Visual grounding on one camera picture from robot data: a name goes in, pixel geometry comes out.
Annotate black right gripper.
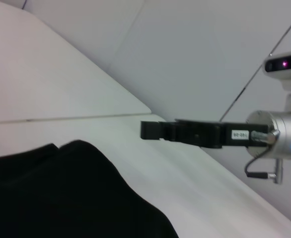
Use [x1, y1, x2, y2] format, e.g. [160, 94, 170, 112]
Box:
[140, 119, 269, 149]

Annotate black shirt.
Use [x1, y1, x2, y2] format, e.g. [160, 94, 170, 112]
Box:
[0, 139, 180, 238]

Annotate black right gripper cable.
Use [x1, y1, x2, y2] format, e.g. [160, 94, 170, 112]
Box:
[244, 131, 284, 185]

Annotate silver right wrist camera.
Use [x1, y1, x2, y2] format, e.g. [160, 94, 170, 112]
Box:
[262, 49, 291, 114]

